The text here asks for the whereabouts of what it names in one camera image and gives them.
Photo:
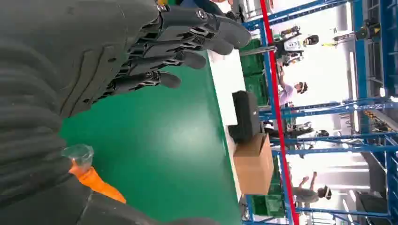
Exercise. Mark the green table mat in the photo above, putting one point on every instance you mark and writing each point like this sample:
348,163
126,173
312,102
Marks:
161,139

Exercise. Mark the black box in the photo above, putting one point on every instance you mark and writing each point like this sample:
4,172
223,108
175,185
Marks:
247,118

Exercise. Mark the background humanoid robot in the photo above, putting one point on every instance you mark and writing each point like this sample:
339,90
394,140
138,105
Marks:
292,45
300,130

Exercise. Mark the person with headset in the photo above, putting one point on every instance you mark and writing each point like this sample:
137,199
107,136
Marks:
306,194
287,91

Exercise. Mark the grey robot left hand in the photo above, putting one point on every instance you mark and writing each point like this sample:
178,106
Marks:
77,37

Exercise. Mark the brown cardboard box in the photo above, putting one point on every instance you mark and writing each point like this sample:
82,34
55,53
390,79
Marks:
253,167

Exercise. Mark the ribbed grey left arm sleeve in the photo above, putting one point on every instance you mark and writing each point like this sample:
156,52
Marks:
28,139

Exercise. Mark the red pole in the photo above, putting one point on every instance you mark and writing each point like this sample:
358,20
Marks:
280,124

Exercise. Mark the orange drink bottle clear cap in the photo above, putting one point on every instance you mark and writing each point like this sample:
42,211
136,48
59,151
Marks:
93,183

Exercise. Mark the blue metal rack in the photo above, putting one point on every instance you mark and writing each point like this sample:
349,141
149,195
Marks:
326,108

